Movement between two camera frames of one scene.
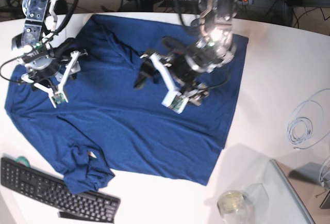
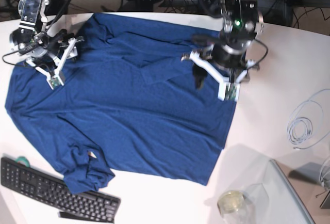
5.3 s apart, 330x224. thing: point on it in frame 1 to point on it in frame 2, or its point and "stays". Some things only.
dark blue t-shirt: x=105 y=120 stays
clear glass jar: x=231 y=203 stays
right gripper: x=181 y=68 to x=220 y=53
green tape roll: x=23 y=160 stays
